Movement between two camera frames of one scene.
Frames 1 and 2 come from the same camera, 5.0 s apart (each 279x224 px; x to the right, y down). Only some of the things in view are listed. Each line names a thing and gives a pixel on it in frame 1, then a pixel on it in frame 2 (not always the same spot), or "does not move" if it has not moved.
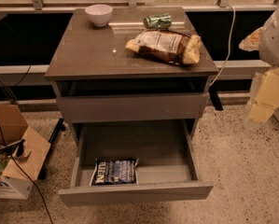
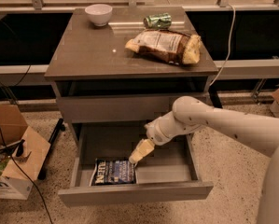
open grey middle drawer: [163, 149] does not move
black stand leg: [61, 125] does not move
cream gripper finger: [272, 91] → [160, 132]
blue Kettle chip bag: [115, 171] does not move
